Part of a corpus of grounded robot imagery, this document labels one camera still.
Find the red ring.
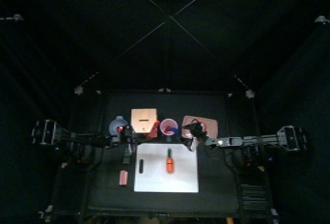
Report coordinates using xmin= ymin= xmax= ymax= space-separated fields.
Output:
xmin=195 ymin=121 xmax=210 ymax=133

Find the red plastic cup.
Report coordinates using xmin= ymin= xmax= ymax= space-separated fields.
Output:
xmin=159 ymin=118 xmax=179 ymax=137

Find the pink tray with red ring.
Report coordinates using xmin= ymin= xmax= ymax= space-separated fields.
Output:
xmin=181 ymin=115 xmax=219 ymax=143

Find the pink rectangular block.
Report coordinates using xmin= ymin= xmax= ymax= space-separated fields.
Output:
xmin=119 ymin=169 xmax=129 ymax=186

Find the green striped toy block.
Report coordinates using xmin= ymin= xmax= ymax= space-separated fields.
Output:
xmin=123 ymin=144 xmax=131 ymax=165

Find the wooden box red front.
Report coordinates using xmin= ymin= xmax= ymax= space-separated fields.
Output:
xmin=130 ymin=107 xmax=159 ymax=134

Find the white cutting board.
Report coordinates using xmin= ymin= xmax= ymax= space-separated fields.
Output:
xmin=133 ymin=143 xmax=201 ymax=194

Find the orange toy carrot green top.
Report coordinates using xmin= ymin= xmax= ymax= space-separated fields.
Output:
xmin=166 ymin=148 xmax=175 ymax=174

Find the grey-blue bowl with handle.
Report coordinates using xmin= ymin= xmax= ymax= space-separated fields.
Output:
xmin=107 ymin=115 xmax=130 ymax=139

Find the grey vertical frame pole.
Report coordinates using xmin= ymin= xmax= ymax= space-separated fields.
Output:
xmin=162 ymin=0 xmax=170 ymax=91

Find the black ribbed panel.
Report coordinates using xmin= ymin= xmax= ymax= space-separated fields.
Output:
xmin=238 ymin=183 xmax=269 ymax=216

